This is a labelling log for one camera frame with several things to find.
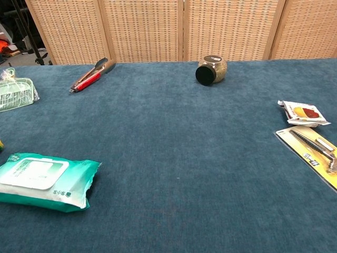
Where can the green tub with yellow lid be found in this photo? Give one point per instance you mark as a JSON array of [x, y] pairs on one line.
[[1, 146]]

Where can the black tripod stand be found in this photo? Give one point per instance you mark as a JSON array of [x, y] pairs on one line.
[[37, 54]]

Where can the glass jar with black lid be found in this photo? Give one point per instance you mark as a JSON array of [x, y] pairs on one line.
[[208, 73]]

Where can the green plastic dustpan in bag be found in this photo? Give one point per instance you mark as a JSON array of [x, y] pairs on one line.
[[15, 95]]

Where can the orange object on floor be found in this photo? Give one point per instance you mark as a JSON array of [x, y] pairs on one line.
[[4, 46]]

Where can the woven wooden folding screen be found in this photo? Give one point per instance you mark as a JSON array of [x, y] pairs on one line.
[[147, 29]]

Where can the teal wet wipes pack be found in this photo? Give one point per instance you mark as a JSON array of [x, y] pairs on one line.
[[39, 179]]

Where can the blue table cloth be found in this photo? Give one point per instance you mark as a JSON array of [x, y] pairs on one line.
[[184, 158]]

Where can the razor on yellow card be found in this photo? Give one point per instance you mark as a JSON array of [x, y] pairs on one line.
[[310, 147]]

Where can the white snack packet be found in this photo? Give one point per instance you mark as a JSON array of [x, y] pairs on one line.
[[302, 113]]

